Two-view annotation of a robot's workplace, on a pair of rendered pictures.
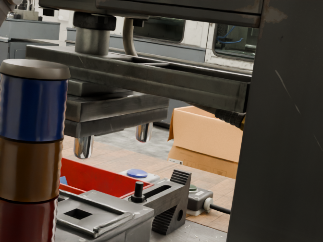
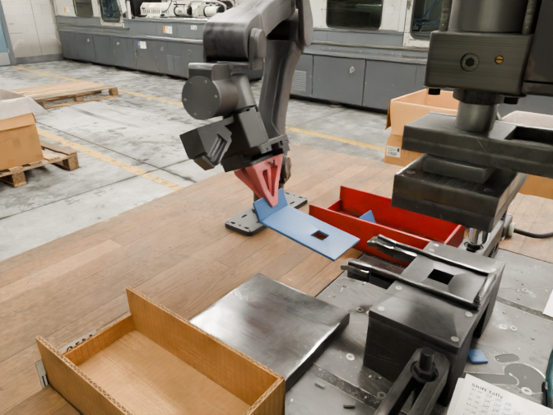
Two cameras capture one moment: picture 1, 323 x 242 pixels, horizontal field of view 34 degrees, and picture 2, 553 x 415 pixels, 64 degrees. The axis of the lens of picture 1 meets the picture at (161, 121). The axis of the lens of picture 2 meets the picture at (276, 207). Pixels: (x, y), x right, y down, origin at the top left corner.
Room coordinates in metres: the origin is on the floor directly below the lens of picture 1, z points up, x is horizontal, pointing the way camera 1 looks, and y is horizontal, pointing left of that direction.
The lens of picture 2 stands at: (0.11, 0.22, 1.30)
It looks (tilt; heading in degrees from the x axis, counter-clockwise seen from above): 25 degrees down; 9
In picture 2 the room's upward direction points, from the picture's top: straight up
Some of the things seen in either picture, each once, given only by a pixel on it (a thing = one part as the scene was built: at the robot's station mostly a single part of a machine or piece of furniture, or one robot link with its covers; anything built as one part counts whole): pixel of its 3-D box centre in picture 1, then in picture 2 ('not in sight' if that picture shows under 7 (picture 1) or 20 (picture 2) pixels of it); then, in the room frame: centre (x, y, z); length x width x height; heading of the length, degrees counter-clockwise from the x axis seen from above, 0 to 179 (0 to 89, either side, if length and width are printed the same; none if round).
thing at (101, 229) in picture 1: (112, 231); (482, 295); (0.58, 0.04, 0.98); 0.07 x 0.01 x 0.03; 152
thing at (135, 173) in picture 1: (136, 175); not in sight; (0.97, 0.03, 0.93); 0.04 x 0.04 x 0.02
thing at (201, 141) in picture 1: (221, 158); (434, 141); (3.12, -0.39, 0.43); 0.59 x 0.54 x 0.58; 148
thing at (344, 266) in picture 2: not in sight; (369, 272); (0.61, 0.17, 0.98); 0.07 x 0.02 x 0.01; 62
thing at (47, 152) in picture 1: (28, 163); not in sight; (0.29, 0.07, 1.14); 0.04 x 0.04 x 0.03
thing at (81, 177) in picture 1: (70, 189); (383, 226); (0.84, 0.14, 0.93); 0.25 x 0.12 x 0.06; 62
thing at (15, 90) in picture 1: (32, 104); not in sight; (0.29, 0.07, 1.17); 0.04 x 0.04 x 0.03
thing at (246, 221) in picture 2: not in sight; (268, 196); (0.92, 0.36, 0.94); 0.20 x 0.07 x 0.08; 152
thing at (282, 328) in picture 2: not in sight; (264, 328); (0.56, 0.31, 0.91); 0.17 x 0.16 x 0.02; 152
